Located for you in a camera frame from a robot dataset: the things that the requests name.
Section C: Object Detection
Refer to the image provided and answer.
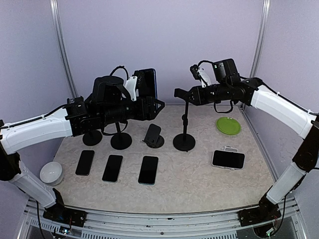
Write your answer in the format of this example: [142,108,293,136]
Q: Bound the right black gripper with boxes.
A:
[184,81,231,105]

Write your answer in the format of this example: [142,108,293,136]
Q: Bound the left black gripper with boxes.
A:
[100,95,164,125]

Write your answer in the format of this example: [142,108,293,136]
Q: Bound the blue phone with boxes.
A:
[133,68,158,98]

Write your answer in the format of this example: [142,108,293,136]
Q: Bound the low black stand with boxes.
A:
[143,123,164,148]

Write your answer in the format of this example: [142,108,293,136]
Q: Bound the black round-base stand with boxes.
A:
[110,122,132,150]

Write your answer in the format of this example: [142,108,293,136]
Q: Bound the white small phone stand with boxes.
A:
[224,146,238,152]

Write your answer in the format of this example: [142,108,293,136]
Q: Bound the phone with white edge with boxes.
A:
[102,155,123,183]
[138,156,159,185]

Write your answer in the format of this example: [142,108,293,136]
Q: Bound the tall black phone stand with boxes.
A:
[66,97,103,146]

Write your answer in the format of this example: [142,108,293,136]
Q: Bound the landscape phone white case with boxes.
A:
[212,150,245,170]

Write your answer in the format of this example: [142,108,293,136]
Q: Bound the black phone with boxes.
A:
[75,150,95,176]

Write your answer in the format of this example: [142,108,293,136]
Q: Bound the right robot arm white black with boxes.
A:
[174,58,319,226]

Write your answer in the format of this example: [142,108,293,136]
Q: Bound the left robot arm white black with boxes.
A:
[0,70,165,223]

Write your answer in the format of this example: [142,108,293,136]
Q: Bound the green plate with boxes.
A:
[216,117,241,135]

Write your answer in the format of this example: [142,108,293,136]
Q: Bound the white bowl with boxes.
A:
[39,161,63,186]

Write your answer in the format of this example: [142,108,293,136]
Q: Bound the right aluminium frame post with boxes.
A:
[250,0,271,77]

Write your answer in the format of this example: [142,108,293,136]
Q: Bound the aluminium frame post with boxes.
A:
[49,0,78,98]
[250,0,271,77]

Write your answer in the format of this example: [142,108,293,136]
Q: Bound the front aluminium rail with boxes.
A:
[14,197,310,239]

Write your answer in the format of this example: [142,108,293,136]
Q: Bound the left aluminium frame post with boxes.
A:
[49,0,78,98]

